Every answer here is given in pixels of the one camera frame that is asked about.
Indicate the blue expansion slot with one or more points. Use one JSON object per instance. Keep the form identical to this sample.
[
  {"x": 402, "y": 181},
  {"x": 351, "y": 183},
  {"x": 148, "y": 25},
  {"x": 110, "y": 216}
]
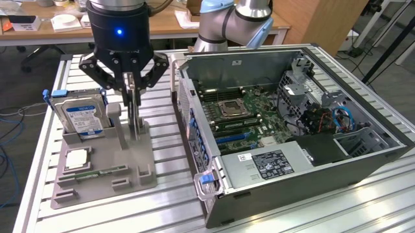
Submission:
[{"x": 230, "y": 138}]

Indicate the orange flat box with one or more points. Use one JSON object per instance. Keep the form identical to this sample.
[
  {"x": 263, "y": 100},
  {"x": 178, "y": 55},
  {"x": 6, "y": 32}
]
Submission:
[{"x": 4, "y": 26}]

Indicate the black slanted pole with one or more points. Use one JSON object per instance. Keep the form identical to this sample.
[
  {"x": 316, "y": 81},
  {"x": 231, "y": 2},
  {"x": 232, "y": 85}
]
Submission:
[{"x": 389, "y": 59}]

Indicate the green motherboard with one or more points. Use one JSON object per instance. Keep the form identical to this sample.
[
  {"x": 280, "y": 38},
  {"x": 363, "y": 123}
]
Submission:
[{"x": 268, "y": 121}]

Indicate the grey power supply unit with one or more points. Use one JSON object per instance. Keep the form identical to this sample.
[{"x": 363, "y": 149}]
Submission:
[{"x": 239, "y": 174}]

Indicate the clear plastic bag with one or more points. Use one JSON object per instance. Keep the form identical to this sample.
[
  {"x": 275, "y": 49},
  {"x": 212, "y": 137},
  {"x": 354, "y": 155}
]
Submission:
[{"x": 78, "y": 4}]

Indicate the silver chipset heatsink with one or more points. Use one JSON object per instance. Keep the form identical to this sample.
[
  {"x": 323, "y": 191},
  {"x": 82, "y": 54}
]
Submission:
[{"x": 268, "y": 141}]

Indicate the wooden cabinet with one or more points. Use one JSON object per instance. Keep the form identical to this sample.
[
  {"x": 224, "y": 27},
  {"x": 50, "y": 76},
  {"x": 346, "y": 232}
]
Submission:
[{"x": 324, "y": 24}]

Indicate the graphics card with metal bracket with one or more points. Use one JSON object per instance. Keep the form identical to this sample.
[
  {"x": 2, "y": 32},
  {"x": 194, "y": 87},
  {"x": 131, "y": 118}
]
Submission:
[{"x": 134, "y": 126}]

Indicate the black floor box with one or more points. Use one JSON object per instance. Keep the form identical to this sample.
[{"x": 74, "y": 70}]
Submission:
[{"x": 356, "y": 53}]

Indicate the blue card retainer clips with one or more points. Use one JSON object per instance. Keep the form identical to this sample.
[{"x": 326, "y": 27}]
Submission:
[{"x": 194, "y": 126}]

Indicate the cardboard box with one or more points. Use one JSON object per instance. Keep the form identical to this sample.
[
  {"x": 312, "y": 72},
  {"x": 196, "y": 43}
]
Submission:
[{"x": 194, "y": 7}]

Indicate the hard disk in blue caddy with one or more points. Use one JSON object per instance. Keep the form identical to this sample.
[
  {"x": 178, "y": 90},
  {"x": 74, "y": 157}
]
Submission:
[{"x": 80, "y": 116}]

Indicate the grey cup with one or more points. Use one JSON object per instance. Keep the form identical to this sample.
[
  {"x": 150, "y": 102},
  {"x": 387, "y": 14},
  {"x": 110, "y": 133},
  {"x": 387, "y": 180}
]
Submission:
[{"x": 44, "y": 3}]

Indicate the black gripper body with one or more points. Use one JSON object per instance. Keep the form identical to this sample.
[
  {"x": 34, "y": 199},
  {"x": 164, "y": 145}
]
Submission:
[{"x": 120, "y": 41}]

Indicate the installed RAM stick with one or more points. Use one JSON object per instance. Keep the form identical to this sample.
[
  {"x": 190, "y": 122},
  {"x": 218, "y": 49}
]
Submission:
[{"x": 236, "y": 123}]

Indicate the open black PC case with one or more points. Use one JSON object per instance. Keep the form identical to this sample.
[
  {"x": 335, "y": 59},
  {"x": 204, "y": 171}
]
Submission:
[{"x": 291, "y": 194}]

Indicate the metal disk bay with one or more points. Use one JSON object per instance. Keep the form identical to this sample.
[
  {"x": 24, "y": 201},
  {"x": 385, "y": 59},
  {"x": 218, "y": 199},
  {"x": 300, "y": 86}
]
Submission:
[
  {"x": 363, "y": 140},
  {"x": 291, "y": 89}
]

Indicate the blue case latch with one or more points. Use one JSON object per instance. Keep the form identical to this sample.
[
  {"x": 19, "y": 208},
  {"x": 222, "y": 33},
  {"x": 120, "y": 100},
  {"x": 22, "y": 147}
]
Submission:
[{"x": 207, "y": 179}]

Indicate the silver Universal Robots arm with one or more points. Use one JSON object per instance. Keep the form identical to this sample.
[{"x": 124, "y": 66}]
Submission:
[{"x": 214, "y": 24}]

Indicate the grey parts rack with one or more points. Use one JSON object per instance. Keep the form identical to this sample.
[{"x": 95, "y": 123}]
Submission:
[{"x": 107, "y": 155}]

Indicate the wooden desk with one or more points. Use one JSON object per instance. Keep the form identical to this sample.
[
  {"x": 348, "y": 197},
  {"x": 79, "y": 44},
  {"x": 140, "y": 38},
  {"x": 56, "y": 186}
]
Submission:
[{"x": 168, "y": 30}]

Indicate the green RAM stick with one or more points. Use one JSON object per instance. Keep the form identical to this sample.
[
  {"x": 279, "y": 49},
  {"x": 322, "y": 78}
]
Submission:
[{"x": 98, "y": 173}]

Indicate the black RAM slot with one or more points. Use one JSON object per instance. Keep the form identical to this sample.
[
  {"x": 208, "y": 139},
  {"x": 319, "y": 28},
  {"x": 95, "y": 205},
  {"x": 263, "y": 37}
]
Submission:
[
  {"x": 222, "y": 97},
  {"x": 220, "y": 91}
]

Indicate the small white box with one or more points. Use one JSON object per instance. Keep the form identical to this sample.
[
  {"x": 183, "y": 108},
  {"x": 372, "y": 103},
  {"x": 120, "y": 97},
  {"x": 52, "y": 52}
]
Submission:
[{"x": 84, "y": 23}]

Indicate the CPU socket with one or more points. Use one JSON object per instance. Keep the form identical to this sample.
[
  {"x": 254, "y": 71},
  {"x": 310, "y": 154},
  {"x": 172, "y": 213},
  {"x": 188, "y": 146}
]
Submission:
[{"x": 231, "y": 108}]

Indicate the white box with round insert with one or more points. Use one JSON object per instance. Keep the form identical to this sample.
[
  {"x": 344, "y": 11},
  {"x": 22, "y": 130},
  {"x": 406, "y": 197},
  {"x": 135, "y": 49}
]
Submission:
[{"x": 66, "y": 23}]

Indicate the white paper booklet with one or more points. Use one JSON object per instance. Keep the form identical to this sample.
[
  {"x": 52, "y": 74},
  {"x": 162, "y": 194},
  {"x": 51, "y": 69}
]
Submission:
[{"x": 186, "y": 20}]

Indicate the black office chair base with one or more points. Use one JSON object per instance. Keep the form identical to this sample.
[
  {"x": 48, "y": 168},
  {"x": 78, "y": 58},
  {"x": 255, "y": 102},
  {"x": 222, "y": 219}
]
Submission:
[{"x": 35, "y": 54}]

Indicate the white table frame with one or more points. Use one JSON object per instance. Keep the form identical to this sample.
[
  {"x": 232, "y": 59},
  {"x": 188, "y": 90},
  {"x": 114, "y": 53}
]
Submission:
[{"x": 359, "y": 38}]

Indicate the silver CPU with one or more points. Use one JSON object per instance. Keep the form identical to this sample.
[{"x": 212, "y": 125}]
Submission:
[{"x": 76, "y": 159}]

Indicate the white box with black lid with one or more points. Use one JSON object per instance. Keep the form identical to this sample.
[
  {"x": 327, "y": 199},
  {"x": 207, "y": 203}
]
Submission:
[{"x": 26, "y": 25}]

